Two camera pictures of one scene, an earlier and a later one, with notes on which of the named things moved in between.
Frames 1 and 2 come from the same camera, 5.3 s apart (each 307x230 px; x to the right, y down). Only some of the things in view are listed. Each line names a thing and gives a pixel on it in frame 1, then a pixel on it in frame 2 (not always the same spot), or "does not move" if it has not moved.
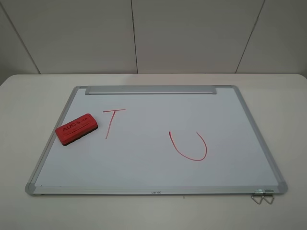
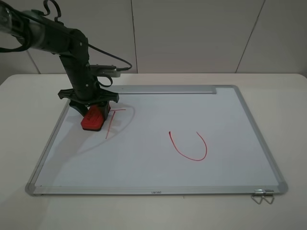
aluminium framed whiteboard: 159,140 does not move
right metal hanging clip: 269,192 does not move
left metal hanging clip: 258,192 does not move
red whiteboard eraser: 76,129 to 93,119
